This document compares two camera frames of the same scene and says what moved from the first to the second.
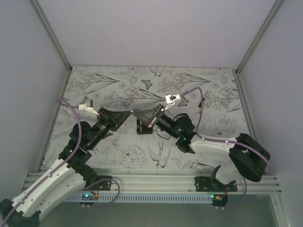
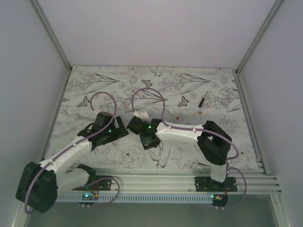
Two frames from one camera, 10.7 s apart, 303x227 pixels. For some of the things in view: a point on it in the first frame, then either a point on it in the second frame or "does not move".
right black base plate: [211, 184] does not move
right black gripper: [146, 116] to [146, 143]
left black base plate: [99, 183] does not move
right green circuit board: [219, 200] does not move
